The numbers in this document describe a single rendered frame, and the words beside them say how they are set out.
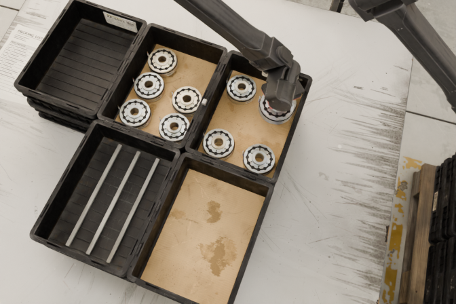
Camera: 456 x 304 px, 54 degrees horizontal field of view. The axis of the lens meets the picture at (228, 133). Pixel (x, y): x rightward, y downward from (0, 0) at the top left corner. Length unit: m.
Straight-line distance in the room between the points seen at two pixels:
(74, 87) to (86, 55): 0.14
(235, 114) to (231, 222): 0.37
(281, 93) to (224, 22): 0.23
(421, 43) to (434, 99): 1.84
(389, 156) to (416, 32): 0.86
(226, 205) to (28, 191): 0.69
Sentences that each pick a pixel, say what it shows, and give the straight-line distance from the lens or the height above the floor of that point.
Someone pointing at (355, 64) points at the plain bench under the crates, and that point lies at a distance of 1.86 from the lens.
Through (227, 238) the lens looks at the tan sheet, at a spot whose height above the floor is 0.83.
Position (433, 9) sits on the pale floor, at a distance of 3.15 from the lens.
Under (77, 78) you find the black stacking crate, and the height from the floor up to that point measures 0.83.
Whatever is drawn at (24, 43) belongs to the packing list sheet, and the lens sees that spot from 1.98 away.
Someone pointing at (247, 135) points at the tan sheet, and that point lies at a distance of 1.50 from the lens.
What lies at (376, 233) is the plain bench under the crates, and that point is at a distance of 1.62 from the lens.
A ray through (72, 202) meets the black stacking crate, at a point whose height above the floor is 0.83.
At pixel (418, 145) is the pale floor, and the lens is 2.61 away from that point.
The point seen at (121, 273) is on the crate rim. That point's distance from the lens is 1.30.
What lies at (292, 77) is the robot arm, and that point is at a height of 1.25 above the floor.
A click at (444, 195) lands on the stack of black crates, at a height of 0.27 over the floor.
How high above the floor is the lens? 2.20
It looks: 66 degrees down
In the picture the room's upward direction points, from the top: 3 degrees clockwise
